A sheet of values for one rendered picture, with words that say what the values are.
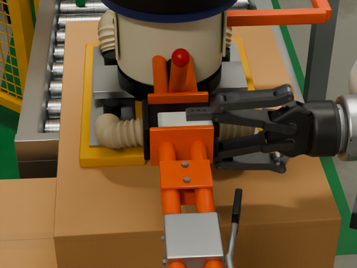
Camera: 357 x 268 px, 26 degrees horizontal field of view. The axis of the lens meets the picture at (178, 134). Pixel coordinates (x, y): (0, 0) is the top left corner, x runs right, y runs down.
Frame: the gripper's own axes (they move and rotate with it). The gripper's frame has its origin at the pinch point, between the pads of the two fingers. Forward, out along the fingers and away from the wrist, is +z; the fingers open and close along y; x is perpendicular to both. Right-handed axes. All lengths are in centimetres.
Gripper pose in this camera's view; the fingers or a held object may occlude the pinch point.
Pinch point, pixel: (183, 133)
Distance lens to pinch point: 101.7
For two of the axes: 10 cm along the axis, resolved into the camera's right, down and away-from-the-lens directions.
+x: -0.6, -6.1, 7.9
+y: 0.0, 7.9, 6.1
